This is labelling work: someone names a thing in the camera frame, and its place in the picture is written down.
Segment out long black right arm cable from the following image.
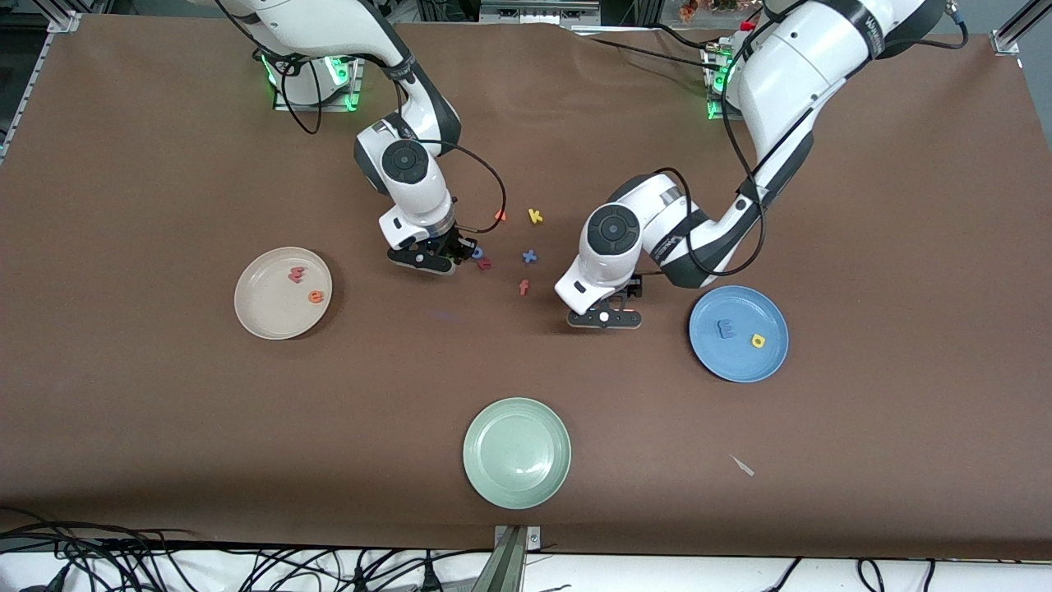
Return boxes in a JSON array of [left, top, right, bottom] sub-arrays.
[[215, 0, 323, 137]]

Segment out grey metal device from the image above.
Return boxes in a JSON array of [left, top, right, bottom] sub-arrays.
[[479, 0, 601, 24]]

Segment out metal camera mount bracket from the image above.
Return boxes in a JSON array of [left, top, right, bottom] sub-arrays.
[[473, 525, 542, 592]]

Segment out pale green round plate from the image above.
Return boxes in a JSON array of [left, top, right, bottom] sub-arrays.
[[462, 397, 572, 511]]

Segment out orange dried plant decoration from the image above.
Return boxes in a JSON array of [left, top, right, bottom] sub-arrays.
[[678, 0, 745, 21]]

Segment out blue round plate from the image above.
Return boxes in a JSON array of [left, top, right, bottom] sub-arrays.
[[689, 285, 790, 383]]

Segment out brown table cover sheet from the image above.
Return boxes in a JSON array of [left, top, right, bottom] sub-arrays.
[[0, 15, 1052, 562]]

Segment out short black right gripper cable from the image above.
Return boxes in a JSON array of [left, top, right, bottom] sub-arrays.
[[440, 141, 507, 235]]

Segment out black cable on table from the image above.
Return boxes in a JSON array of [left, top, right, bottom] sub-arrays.
[[575, 23, 724, 73]]

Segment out tangled black floor cables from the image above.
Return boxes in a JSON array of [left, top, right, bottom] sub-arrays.
[[0, 506, 494, 592]]

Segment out aluminium frame profile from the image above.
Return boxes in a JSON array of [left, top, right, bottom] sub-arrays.
[[0, 8, 83, 165], [990, 0, 1052, 57]]

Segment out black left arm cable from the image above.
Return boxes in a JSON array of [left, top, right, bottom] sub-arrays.
[[649, 21, 971, 278]]

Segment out beige brown round plate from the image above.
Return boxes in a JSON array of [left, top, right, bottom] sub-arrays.
[[234, 247, 334, 340]]

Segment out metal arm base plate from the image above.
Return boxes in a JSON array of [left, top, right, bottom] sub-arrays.
[[274, 56, 364, 113], [704, 41, 745, 123]]

